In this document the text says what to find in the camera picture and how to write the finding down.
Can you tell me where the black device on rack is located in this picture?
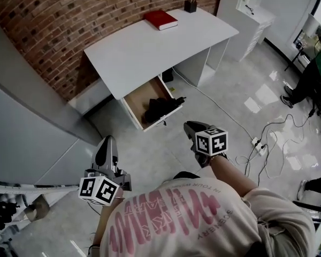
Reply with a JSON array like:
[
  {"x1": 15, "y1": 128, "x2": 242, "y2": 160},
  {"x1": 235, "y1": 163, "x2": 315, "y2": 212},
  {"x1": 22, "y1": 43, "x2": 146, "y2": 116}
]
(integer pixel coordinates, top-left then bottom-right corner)
[{"x1": 0, "y1": 200, "x2": 18, "y2": 231}]

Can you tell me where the person's right forearm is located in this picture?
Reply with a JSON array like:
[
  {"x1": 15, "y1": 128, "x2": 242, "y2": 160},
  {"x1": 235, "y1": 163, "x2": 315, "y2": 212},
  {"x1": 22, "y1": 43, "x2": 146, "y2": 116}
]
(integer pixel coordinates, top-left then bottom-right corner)
[{"x1": 208, "y1": 154, "x2": 259, "y2": 199}]

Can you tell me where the white wooden drawer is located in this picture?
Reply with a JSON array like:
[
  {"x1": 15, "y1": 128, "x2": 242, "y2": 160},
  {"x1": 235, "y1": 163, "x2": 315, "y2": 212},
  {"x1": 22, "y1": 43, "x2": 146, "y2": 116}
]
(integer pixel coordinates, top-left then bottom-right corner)
[{"x1": 121, "y1": 74, "x2": 184, "y2": 132}]

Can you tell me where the white power strip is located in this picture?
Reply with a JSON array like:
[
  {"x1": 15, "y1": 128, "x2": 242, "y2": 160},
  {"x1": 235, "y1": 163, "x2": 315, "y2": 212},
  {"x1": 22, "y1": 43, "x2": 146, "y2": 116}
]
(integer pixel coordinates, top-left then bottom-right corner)
[{"x1": 250, "y1": 137, "x2": 269, "y2": 156}]

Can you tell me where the white floor cable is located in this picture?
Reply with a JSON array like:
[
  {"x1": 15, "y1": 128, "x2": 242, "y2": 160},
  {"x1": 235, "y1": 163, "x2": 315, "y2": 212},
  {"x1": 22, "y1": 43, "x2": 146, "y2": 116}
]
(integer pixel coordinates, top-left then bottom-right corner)
[{"x1": 172, "y1": 66, "x2": 255, "y2": 140}]

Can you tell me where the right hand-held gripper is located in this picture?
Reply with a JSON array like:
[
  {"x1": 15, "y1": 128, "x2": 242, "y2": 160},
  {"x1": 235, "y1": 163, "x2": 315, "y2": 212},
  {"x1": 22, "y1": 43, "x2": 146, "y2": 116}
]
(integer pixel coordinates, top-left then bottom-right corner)
[{"x1": 183, "y1": 120, "x2": 228, "y2": 169}]

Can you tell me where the white shelf cabinet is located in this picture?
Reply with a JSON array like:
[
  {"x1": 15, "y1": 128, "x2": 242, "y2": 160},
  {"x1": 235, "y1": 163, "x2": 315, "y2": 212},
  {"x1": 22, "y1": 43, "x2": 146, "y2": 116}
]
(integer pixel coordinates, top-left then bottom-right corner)
[{"x1": 216, "y1": 0, "x2": 277, "y2": 63}]

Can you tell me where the person's beige printed shirt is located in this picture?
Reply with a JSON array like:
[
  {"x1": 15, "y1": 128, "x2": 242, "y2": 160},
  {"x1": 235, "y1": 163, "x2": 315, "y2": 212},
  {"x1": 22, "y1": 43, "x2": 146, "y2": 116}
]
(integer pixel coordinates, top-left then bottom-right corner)
[{"x1": 99, "y1": 171, "x2": 317, "y2": 257}]

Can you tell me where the red book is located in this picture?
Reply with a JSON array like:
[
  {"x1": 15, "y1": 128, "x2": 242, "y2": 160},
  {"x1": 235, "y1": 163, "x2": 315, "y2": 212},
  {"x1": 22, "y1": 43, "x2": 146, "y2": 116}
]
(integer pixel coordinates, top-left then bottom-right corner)
[{"x1": 143, "y1": 10, "x2": 179, "y2": 32}]

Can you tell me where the grey cabinet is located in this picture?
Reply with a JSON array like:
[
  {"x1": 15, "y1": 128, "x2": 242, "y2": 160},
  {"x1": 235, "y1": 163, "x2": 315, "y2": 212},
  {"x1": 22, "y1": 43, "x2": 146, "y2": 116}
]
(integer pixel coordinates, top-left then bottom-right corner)
[{"x1": 0, "y1": 17, "x2": 104, "y2": 186}]

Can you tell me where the metal rack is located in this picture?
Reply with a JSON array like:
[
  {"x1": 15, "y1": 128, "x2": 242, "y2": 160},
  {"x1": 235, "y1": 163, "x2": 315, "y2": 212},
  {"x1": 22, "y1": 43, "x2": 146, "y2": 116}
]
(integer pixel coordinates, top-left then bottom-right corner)
[{"x1": 0, "y1": 179, "x2": 81, "y2": 224}]

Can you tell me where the black floor cable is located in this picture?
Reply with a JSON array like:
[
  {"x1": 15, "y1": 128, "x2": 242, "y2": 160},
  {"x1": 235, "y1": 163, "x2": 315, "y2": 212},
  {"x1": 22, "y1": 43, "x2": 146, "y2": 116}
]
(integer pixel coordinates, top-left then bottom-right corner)
[{"x1": 253, "y1": 108, "x2": 318, "y2": 155}]

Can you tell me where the black box under desk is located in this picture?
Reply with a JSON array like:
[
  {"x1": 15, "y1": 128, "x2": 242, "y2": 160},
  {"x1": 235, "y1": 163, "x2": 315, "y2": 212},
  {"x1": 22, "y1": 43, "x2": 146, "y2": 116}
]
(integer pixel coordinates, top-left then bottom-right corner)
[{"x1": 161, "y1": 67, "x2": 175, "y2": 83}]

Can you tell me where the black pen holder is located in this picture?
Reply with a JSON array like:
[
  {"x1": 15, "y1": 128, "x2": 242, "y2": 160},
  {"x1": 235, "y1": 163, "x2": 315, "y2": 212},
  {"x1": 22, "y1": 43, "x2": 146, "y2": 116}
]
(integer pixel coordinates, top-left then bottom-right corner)
[{"x1": 184, "y1": 0, "x2": 198, "y2": 13}]

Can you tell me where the black umbrella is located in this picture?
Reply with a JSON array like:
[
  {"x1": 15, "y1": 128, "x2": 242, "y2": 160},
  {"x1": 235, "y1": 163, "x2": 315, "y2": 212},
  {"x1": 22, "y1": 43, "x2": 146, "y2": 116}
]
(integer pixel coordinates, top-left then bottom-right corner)
[{"x1": 142, "y1": 96, "x2": 187, "y2": 124}]

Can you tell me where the person's left forearm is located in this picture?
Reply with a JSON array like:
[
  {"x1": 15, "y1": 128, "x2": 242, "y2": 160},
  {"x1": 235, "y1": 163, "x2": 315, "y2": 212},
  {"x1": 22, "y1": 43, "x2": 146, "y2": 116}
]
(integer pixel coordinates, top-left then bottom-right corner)
[{"x1": 92, "y1": 195, "x2": 124, "y2": 257}]

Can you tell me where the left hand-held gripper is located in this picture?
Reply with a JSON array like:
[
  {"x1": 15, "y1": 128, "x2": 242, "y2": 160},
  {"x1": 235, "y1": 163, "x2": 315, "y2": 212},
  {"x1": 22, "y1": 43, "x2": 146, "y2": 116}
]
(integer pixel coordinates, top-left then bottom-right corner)
[{"x1": 79, "y1": 135, "x2": 132, "y2": 207}]

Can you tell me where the white desk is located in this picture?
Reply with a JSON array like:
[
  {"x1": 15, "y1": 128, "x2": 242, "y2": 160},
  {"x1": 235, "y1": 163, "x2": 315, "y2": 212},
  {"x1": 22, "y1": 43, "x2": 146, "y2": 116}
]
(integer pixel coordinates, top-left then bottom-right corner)
[{"x1": 83, "y1": 7, "x2": 240, "y2": 131}]

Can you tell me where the black tripod stand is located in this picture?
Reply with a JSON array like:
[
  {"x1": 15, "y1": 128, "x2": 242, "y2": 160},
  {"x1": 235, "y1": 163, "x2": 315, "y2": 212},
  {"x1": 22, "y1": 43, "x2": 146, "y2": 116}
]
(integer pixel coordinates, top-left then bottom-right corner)
[{"x1": 284, "y1": 46, "x2": 307, "y2": 72}]

